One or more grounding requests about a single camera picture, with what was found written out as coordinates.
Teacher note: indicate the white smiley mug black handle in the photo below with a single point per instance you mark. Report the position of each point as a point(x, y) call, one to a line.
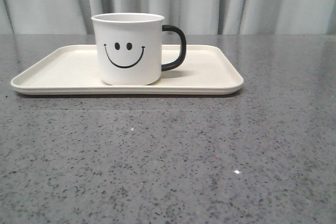
point(129, 47)

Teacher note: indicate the light grey pleated curtain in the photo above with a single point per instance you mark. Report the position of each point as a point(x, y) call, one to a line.
point(194, 17)

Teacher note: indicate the cream rectangular plastic tray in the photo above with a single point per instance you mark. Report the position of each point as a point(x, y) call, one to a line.
point(73, 70)

